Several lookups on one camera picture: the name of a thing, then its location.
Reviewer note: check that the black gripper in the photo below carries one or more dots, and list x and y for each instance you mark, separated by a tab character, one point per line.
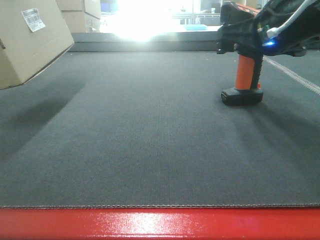
281	27

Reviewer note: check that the orange black barcode scanner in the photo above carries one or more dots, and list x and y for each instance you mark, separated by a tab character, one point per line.
243	77

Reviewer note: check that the cardboard package box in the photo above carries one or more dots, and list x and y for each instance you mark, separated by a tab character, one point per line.
25	54

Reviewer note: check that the blue tray on table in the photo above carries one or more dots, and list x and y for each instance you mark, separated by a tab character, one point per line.
195	27

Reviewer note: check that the stacked cardboard boxes background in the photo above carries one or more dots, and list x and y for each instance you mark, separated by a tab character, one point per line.
81	16

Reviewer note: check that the white barcode label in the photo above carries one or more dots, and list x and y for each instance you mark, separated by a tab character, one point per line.
33	20

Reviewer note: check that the red metal conveyor frame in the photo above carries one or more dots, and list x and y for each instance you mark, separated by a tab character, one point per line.
160	224

